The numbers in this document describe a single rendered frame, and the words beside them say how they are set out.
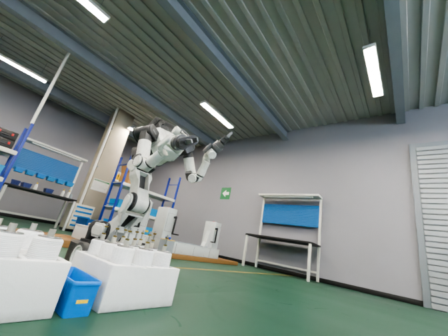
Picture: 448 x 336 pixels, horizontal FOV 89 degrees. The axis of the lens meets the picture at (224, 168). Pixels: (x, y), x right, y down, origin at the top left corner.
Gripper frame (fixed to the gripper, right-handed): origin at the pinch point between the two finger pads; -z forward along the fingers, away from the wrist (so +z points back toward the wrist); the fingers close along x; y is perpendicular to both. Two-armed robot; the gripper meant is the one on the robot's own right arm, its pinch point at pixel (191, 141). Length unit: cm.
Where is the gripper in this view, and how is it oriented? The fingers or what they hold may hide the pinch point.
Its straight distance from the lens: 125.0
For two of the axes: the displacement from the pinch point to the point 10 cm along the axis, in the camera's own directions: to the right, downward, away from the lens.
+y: 2.3, 9.5, 1.9
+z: -6.2, -0.1, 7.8
